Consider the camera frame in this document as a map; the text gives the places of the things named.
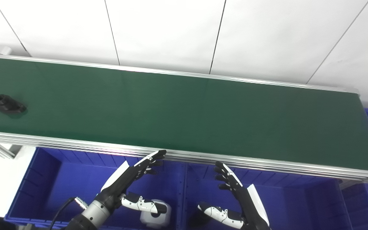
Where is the green conveyor belt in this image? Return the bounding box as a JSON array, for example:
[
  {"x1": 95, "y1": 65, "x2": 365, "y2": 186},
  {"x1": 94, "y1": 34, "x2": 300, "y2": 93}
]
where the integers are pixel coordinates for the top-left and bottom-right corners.
[{"x1": 0, "y1": 53, "x2": 368, "y2": 186}]

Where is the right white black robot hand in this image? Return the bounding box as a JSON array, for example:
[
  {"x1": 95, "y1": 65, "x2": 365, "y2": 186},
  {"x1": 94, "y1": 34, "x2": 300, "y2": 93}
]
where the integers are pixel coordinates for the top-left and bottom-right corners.
[{"x1": 197, "y1": 161, "x2": 271, "y2": 230}]

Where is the black flanged machine part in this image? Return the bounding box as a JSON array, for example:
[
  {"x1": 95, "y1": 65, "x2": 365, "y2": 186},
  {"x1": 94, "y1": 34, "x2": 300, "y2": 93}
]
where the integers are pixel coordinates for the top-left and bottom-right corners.
[{"x1": 0, "y1": 94, "x2": 27, "y2": 115}]

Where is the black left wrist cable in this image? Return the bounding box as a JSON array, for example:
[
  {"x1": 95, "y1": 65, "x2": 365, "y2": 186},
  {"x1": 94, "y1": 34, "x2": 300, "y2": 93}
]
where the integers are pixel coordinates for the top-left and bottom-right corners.
[{"x1": 48, "y1": 197, "x2": 89, "y2": 230}]

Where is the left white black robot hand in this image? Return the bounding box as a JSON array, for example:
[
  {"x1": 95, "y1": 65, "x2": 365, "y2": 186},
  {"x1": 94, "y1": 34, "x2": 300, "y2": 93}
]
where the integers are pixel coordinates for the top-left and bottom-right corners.
[{"x1": 100, "y1": 149, "x2": 168, "y2": 215}]

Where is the white round plastic part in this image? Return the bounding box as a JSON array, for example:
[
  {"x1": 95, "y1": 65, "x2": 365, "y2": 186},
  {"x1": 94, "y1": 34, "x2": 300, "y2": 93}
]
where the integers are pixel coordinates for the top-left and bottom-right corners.
[{"x1": 139, "y1": 199, "x2": 172, "y2": 229}]

